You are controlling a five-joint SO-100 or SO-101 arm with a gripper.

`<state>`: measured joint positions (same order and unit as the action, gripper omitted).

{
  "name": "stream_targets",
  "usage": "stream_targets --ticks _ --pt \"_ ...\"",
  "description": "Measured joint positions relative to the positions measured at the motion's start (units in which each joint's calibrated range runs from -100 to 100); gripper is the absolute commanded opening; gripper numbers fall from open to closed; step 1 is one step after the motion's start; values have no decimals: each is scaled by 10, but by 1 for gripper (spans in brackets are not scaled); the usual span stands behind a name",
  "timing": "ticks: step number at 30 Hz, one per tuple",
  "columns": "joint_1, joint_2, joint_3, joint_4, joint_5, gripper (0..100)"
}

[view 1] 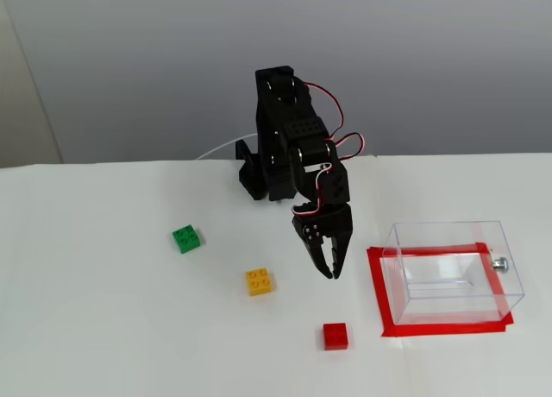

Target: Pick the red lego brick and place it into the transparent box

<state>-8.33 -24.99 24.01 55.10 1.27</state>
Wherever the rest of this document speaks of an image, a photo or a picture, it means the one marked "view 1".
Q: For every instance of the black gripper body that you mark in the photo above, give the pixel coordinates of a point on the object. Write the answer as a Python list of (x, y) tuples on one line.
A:
[(333, 224)]

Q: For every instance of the black table clamp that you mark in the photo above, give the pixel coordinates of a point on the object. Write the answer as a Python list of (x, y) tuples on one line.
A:
[(243, 151)]

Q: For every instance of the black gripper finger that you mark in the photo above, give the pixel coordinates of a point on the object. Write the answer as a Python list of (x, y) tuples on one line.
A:
[(317, 250), (340, 250)]

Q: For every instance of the red base plate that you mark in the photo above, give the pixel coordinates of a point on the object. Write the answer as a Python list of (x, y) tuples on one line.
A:
[(431, 329)]

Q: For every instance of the yellow lego brick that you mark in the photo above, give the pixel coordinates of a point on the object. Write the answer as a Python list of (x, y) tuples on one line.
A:
[(259, 281)]

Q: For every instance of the green lego brick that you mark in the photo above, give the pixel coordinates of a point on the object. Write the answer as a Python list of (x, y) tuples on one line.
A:
[(186, 239)]

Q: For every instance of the red lego brick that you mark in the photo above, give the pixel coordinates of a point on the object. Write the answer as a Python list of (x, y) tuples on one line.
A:
[(336, 336)]

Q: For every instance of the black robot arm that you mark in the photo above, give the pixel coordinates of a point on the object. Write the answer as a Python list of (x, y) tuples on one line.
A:
[(276, 112)]

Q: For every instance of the transparent plastic box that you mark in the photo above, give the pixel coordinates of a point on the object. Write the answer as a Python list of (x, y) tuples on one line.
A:
[(509, 280)]

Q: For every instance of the silver metal box lock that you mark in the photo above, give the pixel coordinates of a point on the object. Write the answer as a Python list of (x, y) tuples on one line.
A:
[(500, 265)]

